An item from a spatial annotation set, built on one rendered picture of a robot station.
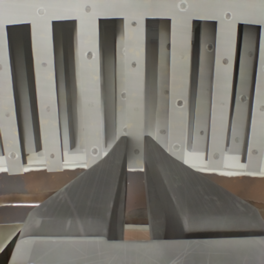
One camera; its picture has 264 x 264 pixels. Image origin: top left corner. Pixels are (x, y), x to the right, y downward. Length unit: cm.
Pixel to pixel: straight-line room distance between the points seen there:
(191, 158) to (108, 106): 8
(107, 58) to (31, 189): 12
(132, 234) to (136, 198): 3
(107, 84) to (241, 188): 13
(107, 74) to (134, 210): 11
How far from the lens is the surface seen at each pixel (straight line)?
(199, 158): 19
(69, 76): 16
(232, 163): 20
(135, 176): 18
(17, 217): 21
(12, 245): 201
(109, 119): 16
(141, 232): 19
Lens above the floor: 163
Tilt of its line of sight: 83 degrees down
